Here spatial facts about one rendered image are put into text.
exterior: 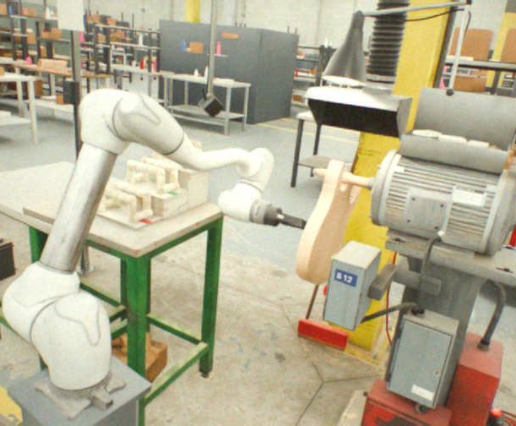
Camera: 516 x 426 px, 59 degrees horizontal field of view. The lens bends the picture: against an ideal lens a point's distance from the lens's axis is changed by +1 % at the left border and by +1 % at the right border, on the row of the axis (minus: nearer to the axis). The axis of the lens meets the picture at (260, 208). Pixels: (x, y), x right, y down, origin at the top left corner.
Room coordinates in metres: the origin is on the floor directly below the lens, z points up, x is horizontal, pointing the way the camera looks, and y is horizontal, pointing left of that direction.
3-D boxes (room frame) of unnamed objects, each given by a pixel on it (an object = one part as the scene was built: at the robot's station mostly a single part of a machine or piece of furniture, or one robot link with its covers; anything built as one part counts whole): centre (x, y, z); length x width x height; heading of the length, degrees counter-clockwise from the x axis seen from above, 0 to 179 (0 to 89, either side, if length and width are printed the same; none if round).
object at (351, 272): (1.16, -0.36, 0.99); 0.24 x 0.21 x 0.26; 63
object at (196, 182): (1.99, 0.40, 1.02); 0.27 x 0.15 x 0.17; 63
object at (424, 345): (1.17, -0.54, 0.93); 0.15 x 0.10 x 0.55; 63
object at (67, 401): (1.00, 0.43, 0.73); 0.22 x 0.18 x 0.06; 55
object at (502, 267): (1.31, -0.61, 1.11); 0.36 x 0.24 x 0.04; 63
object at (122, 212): (1.72, 0.55, 0.94); 0.27 x 0.15 x 0.01; 63
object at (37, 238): (1.73, 0.92, 0.45); 0.05 x 0.05 x 0.90; 63
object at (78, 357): (1.02, 0.46, 0.87); 0.18 x 0.16 x 0.22; 55
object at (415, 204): (1.33, -0.55, 1.25); 0.41 x 0.27 x 0.26; 63
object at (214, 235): (1.92, 0.20, 0.45); 0.05 x 0.05 x 0.90; 63
